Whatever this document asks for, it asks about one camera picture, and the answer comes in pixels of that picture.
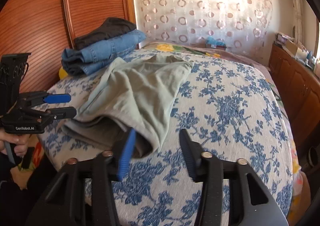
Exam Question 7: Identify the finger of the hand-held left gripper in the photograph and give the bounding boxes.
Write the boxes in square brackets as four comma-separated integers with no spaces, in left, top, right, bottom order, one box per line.
[25,91,72,106]
[24,107,77,122]

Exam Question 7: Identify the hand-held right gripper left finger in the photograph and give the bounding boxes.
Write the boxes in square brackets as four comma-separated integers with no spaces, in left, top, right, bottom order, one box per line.
[25,128,137,226]

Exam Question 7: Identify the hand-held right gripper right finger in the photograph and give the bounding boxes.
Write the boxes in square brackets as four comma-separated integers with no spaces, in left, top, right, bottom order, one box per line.
[179,128,289,226]

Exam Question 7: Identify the grey-green pants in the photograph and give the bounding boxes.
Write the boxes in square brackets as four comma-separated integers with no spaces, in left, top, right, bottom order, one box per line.
[61,55,193,159]

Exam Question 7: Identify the folded black pants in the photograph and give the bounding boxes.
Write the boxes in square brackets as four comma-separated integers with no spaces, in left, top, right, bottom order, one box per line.
[74,17,137,51]

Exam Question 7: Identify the person's left hand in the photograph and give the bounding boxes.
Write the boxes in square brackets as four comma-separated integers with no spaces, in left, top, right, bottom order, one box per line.
[0,132,29,159]

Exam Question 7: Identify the blue floral cloth cover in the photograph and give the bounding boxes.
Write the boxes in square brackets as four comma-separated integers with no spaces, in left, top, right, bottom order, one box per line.
[40,49,294,226]

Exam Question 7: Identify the folded blue jeans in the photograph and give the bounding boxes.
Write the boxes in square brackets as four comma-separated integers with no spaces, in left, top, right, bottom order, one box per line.
[61,29,147,76]

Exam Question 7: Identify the wooden slatted wardrobe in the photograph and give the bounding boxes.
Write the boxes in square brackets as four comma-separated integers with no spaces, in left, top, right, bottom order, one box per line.
[0,0,137,97]

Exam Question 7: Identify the colourful floral blanket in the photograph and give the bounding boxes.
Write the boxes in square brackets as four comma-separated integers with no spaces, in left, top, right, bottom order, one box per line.
[140,41,311,216]

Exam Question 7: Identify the blue plastic bag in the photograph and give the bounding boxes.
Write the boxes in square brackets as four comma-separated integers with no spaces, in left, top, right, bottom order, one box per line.
[205,36,223,48]

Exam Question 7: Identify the wooden low cabinet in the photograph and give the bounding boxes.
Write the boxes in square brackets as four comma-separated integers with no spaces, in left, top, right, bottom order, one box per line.
[269,41,320,159]

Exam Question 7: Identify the open cardboard box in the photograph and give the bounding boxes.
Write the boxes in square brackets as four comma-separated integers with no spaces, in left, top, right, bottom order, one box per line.
[285,40,307,61]

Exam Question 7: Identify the sheer curtain with circles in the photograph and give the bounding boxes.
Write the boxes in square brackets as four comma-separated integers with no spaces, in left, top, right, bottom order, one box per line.
[131,0,274,50]

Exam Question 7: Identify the stack of papers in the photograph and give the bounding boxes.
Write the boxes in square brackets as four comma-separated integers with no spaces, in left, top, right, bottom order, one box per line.
[275,32,296,45]

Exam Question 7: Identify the white window curtain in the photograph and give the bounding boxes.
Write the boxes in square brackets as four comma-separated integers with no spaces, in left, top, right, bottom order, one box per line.
[287,0,308,35]

